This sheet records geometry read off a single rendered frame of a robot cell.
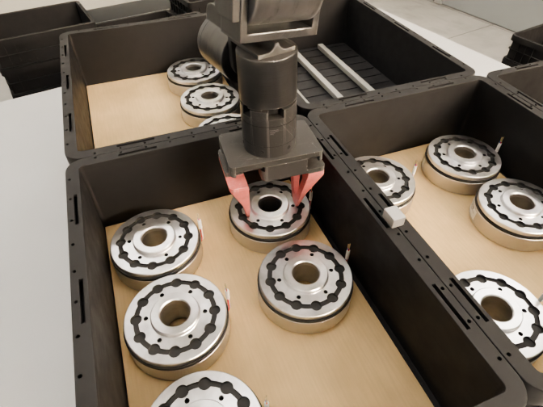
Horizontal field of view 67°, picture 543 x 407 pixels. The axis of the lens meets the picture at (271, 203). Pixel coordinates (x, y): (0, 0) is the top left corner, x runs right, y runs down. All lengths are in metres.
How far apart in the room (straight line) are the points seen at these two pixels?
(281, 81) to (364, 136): 0.27
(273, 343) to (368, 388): 0.10
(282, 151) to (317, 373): 0.22
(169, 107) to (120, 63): 0.16
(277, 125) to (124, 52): 0.53
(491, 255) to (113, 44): 0.72
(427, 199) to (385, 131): 0.12
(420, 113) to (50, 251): 0.63
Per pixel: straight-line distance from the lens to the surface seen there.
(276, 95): 0.39
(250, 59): 0.38
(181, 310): 0.45
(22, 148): 1.02
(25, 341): 0.68
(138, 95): 0.84
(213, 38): 0.45
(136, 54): 0.89
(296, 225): 0.49
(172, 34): 0.88
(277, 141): 0.42
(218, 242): 0.52
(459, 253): 0.56
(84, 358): 0.35
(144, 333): 0.43
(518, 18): 3.75
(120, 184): 0.54
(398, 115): 0.64
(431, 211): 0.59
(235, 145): 0.45
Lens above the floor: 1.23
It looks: 44 degrees down
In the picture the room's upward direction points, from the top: straight up
